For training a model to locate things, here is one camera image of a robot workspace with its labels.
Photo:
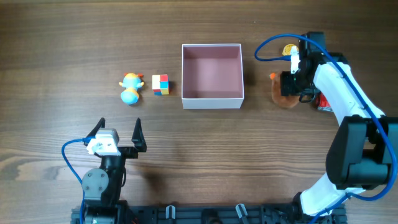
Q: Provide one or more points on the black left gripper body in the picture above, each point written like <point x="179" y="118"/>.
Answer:
<point x="129" y="152"/>

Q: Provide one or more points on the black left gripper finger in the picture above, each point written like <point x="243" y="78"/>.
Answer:
<point x="138" y="137"/>
<point x="92" y="133"/>

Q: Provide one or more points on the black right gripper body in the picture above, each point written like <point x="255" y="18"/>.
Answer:
<point x="292" y="84"/>

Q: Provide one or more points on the brown plush toy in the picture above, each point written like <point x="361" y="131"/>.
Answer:
<point x="285" y="102"/>

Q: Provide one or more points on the red toy truck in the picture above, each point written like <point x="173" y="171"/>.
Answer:
<point x="321" y="103"/>

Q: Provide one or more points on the yellow round toy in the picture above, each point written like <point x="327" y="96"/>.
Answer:
<point x="290" y="49"/>

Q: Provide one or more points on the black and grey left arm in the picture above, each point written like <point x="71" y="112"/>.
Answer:
<point x="102" y="186"/>

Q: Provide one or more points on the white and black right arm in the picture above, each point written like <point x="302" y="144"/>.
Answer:
<point x="362" y="159"/>

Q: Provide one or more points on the blue duck toy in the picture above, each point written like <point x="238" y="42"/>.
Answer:
<point x="131" y="82"/>

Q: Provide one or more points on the colourful puzzle cube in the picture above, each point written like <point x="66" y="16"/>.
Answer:
<point x="160" y="84"/>

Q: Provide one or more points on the white box with pink interior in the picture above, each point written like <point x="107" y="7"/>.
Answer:
<point x="212" y="76"/>

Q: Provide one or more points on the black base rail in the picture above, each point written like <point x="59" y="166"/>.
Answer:
<point x="262" y="214"/>

